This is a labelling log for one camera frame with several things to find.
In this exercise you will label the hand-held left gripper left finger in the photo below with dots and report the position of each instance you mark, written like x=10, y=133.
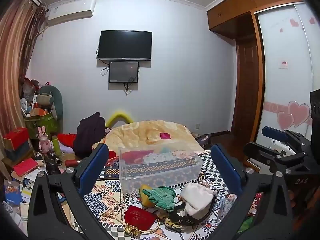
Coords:
x=93, y=168

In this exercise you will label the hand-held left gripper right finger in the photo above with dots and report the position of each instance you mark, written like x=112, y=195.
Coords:
x=226, y=168

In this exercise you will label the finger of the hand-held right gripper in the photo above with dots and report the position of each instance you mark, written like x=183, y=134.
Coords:
x=272, y=131
x=265, y=156

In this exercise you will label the white cloth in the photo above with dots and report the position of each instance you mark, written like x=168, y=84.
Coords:
x=197, y=197

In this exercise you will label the clear plastic storage box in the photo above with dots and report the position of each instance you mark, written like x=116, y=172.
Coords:
x=160, y=173

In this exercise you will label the yellow soft toy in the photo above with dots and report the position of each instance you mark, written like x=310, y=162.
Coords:
x=145, y=195

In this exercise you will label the dark jacket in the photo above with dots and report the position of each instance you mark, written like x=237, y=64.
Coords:
x=88, y=135

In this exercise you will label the dark shoes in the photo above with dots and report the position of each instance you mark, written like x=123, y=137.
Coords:
x=203, y=141

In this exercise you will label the black cylindrical flashlight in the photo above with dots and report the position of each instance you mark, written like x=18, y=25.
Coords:
x=53, y=158

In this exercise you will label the green bottle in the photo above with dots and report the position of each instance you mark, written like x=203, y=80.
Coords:
x=56, y=146

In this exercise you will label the red cloth in box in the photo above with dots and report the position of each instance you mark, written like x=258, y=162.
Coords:
x=136, y=157

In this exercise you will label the wooden wardrobe with heart doors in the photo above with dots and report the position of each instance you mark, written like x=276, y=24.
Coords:
x=285, y=85

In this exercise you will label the red and green cloth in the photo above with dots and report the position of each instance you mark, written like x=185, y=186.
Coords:
x=251, y=212

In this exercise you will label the brown wooden door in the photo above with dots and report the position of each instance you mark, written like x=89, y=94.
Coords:
x=246, y=87

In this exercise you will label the pink rabbit figure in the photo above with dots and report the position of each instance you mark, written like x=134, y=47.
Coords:
x=44, y=141

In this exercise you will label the beige fleece blanket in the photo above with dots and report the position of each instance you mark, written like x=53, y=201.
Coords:
x=140, y=135

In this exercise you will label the yellow curved tube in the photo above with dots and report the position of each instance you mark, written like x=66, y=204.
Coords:
x=120, y=115

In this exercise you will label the black patterned cloth bag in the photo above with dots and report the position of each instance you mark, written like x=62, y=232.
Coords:
x=185, y=221

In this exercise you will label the teal cloth in box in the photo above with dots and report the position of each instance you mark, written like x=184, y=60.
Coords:
x=158, y=155

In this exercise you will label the green shopping bag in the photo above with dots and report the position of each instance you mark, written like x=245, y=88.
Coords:
x=41, y=125

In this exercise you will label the red pouch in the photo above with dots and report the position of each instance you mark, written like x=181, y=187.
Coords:
x=140, y=216

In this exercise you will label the red notebook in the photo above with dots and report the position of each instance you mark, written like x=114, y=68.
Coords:
x=25, y=167

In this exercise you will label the red and white door sticker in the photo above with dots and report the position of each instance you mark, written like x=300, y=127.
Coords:
x=284, y=63

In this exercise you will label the small pink cloth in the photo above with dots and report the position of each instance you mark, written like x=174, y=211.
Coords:
x=165, y=135

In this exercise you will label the gold ornament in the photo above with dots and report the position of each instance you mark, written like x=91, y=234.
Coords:
x=132, y=230

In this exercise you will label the dark grey box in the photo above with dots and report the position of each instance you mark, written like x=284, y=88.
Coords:
x=21, y=150

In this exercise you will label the grey-green plush toy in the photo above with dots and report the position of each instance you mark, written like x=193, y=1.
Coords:
x=47, y=100

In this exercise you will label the red box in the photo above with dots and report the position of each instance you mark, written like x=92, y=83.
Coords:
x=16, y=136

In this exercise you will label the blue book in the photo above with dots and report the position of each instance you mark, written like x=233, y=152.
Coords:
x=13, y=193

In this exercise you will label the small white fan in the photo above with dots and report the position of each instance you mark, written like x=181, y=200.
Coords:
x=23, y=105

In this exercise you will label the small black monitor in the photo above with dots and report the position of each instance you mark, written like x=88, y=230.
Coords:
x=123, y=71

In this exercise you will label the striped brown curtain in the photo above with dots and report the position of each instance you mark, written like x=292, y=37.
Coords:
x=15, y=62

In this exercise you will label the white air conditioner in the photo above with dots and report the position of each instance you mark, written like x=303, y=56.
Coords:
x=71, y=11

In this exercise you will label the wall outlet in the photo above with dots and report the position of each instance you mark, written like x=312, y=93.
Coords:
x=197, y=126

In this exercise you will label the wall-mounted black television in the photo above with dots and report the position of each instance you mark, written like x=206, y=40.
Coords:
x=125, y=45

